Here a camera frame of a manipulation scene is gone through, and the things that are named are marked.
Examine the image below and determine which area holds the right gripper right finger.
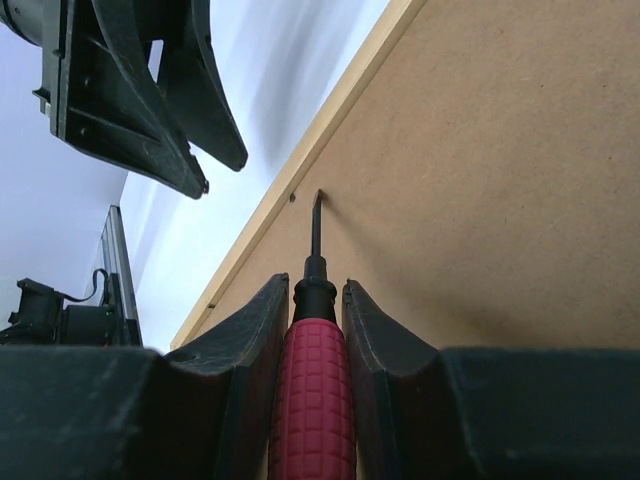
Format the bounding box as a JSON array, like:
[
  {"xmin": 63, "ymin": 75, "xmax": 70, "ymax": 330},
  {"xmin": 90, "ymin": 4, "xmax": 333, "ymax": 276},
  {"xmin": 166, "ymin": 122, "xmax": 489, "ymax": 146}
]
[{"xmin": 342, "ymin": 280, "xmax": 639, "ymax": 479}]

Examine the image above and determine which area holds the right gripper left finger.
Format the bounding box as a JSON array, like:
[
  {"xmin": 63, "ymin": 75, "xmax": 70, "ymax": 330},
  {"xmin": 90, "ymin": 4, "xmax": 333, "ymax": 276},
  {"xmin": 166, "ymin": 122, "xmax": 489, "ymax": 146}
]
[{"xmin": 1, "ymin": 274, "xmax": 289, "ymax": 479}]

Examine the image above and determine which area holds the wooden picture frame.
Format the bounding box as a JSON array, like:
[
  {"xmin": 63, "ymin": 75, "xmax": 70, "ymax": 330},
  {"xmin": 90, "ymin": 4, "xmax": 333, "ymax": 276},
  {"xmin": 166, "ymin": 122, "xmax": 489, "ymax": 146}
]
[{"xmin": 174, "ymin": 1, "xmax": 639, "ymax": 354}]

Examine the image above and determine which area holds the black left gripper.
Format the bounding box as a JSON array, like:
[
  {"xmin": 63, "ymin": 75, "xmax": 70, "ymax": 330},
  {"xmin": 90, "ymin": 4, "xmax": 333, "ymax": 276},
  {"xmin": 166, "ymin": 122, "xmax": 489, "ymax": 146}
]
[{"xmin": 1, "ymin": 0, "xmax": 208, "ymax": 199}]

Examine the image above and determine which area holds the red handled screwdriver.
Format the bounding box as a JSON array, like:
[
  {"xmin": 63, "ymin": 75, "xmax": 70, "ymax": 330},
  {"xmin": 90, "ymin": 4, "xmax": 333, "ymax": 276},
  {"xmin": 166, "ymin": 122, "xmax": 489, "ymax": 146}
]
[{"xmin": 268, "ymin": 191, "xmax": 357, "ymax": 479}]

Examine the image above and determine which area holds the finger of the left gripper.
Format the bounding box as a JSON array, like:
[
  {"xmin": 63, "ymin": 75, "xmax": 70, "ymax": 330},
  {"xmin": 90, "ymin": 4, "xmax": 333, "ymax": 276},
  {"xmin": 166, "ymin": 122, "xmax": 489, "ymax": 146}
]
[{"xmin": 158, "ymin": 1, "xmax": 248, "ymax": 172}]

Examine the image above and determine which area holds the aluminium rail across front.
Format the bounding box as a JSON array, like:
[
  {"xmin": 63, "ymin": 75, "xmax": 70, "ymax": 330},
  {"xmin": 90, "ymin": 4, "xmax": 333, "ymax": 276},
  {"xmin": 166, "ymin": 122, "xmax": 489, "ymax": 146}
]
[{"xmin": 94, "ymin": 205, "xmax": 143, "ymax": 347}]

